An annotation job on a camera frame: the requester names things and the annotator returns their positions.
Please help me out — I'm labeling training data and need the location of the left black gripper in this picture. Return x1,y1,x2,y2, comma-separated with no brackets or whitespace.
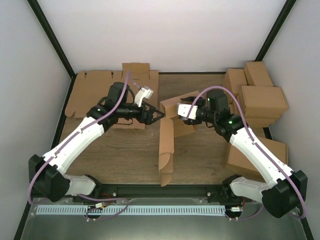
117,100,165,125

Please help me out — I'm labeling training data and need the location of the cardboard box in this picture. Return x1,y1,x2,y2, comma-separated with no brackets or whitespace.
158,91,199,187

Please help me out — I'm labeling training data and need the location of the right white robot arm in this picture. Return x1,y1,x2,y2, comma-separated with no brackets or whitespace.
176,86,308,219

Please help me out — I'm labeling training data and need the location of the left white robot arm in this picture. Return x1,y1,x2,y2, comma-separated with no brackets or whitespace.
28,82,165,202

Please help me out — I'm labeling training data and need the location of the folded box back left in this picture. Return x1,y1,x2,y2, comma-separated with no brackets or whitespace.
222,68,247,97

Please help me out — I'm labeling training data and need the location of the folded box top stack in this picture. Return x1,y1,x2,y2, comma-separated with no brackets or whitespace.
238,85,288,115

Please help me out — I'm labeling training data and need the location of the folded box back right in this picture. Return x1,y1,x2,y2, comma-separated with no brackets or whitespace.
243,61,274,87

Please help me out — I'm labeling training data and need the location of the folded box near right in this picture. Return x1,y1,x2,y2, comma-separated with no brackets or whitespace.
225,136,288,182

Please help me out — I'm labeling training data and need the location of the flat cardboard sheet stack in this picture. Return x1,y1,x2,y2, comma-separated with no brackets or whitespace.
64,62,159,119

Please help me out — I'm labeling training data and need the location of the folded boxes lower stack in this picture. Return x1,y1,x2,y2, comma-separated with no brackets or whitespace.
228,102,281,128

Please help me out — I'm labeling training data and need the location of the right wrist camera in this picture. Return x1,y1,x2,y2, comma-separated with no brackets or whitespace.
176,103,198,120

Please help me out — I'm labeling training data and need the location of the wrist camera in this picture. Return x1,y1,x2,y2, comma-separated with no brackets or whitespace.
176,103,198,120
134,86,154,107

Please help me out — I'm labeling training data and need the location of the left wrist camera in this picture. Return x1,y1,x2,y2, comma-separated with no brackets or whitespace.
134,86,154,107

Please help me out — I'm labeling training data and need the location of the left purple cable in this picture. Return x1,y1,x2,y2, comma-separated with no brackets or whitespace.
27,71,141,222

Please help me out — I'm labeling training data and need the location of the purple cable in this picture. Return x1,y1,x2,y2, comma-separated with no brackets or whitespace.
27,71,141,222
186,86,308,221

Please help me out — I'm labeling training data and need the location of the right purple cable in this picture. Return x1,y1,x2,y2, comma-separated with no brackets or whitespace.
186,86,308,221

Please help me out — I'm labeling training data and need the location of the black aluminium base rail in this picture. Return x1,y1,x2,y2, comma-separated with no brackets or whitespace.
31,183,297,201

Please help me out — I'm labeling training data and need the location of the light blue cable duct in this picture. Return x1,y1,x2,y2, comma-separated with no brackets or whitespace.
35,205,226,217

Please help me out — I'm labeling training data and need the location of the right black frame post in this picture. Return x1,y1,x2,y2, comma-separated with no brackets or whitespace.
254,0,297,62

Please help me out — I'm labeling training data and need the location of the black frame post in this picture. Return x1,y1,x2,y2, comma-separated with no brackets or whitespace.
26,0,76,77
254,0,297,62

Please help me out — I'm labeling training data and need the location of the left black frame post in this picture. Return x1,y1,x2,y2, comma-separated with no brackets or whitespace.
26,0,76,77

